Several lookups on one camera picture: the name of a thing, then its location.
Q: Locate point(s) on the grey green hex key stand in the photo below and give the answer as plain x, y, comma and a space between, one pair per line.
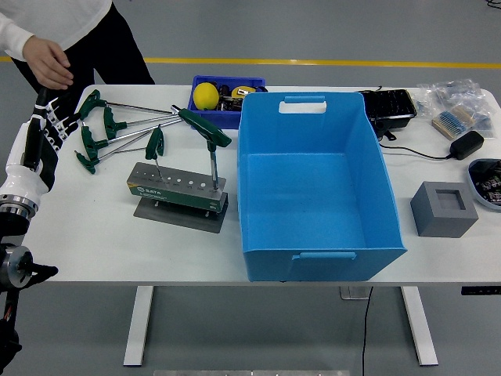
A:
176, 197

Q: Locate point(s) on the blue resistor tape bundle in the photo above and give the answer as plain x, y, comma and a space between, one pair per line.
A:
454, 121

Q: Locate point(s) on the black table control panel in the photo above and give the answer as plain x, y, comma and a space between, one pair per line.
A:
481, 290

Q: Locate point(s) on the person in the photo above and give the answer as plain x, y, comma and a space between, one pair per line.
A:
78, 19

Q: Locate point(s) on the grey cube block with recess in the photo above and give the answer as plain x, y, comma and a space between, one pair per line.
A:
430, 219

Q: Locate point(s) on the person's right forearm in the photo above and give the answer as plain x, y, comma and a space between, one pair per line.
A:
13, 33

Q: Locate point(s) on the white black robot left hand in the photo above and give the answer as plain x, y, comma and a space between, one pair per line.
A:
33, 149

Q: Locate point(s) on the clear plastic component bags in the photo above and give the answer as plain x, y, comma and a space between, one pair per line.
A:
458, 92

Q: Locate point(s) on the white table leg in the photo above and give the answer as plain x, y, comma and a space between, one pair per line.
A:
137, 325
420, 325

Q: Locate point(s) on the black plastic case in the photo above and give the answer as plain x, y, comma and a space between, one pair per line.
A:
391, 105

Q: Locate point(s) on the large blue folding box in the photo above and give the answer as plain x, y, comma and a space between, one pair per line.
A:
305, 196

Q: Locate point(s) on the dark metal hardware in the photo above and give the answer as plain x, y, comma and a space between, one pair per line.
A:
225, 102

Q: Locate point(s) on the small blue plastic bin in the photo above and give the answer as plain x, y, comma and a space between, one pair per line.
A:
213, 119

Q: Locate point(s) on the yellow tape measure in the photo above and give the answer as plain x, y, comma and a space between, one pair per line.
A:
240, 92

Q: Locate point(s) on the blue-rimmed tray with parts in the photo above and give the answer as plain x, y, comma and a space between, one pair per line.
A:
487, 176

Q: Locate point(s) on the person's right hand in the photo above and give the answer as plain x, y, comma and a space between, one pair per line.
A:
47, 64

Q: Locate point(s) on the black power adapter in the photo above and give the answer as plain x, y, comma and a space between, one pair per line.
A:
467, 144

